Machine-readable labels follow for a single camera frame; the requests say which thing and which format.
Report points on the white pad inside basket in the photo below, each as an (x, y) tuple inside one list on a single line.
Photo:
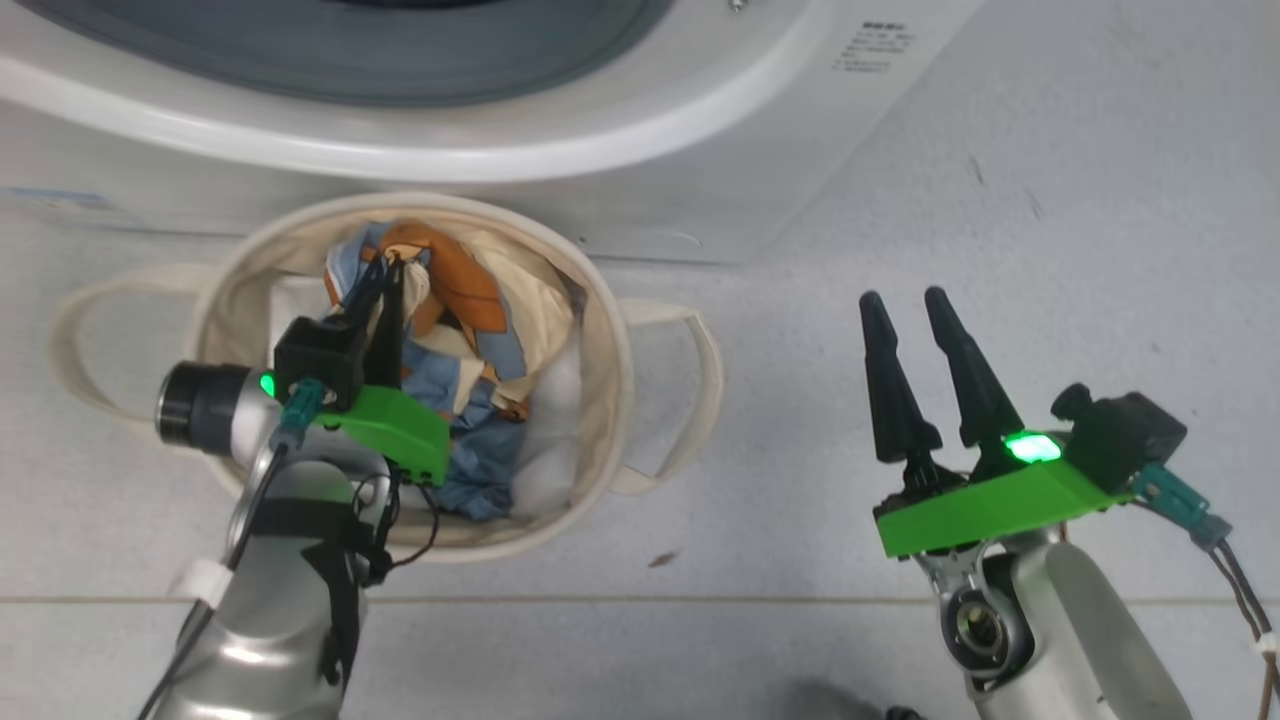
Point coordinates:
[(555, 430)]

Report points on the white front-load washing machine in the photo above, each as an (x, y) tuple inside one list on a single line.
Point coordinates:
[(700, 150)]

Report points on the cream canvas laundry basket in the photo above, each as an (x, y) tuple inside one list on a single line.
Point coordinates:
[(600, 330)]

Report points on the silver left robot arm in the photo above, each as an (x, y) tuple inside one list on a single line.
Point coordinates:
[(270, 620)]

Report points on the blue orange patterned cloth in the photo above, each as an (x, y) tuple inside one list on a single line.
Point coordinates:
[(470, 330)]

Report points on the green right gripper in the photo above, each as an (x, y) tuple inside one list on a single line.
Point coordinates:
[(1000, 505)]

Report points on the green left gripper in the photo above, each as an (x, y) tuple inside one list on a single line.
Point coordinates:
[(400, 430)]

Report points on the small printed text label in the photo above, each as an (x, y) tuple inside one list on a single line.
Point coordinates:
[(875, 48)]

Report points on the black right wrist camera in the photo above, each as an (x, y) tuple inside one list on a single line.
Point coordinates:
[(1120, 435)]

